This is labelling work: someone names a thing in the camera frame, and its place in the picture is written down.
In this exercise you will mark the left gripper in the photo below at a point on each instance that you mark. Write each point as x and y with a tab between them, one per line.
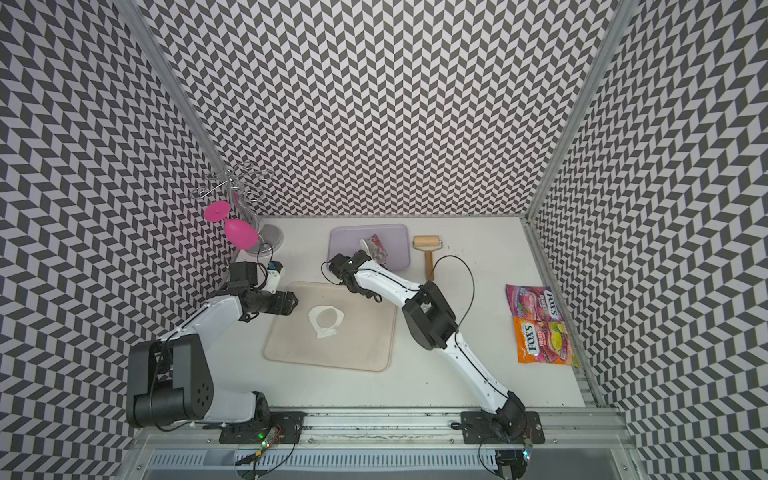
287	304

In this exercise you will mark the white dough ball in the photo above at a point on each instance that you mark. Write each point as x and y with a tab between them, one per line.
325	320

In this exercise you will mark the beige plastic tray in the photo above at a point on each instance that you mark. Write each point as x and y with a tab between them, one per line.
364	339

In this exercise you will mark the wooden dough roller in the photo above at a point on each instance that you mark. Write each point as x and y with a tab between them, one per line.
428	244

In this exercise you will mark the black handled metal spatula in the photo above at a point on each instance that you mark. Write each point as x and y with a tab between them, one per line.
380	255

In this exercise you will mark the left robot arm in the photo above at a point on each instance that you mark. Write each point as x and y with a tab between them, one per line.
169	378

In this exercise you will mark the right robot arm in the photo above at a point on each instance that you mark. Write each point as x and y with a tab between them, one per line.
433	325

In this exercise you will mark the purple plastic tray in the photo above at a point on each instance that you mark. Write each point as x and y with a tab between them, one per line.
394	238

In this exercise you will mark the pink wine glass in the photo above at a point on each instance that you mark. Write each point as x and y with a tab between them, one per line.
240	233

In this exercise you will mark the colourful candy bag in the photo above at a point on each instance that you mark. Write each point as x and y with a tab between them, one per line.
540	328

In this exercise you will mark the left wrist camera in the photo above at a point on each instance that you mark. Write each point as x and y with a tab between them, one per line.
273	277

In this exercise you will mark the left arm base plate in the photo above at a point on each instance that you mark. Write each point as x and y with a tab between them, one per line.
288	423

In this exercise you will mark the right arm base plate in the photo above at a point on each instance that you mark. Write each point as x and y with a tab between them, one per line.
482	427

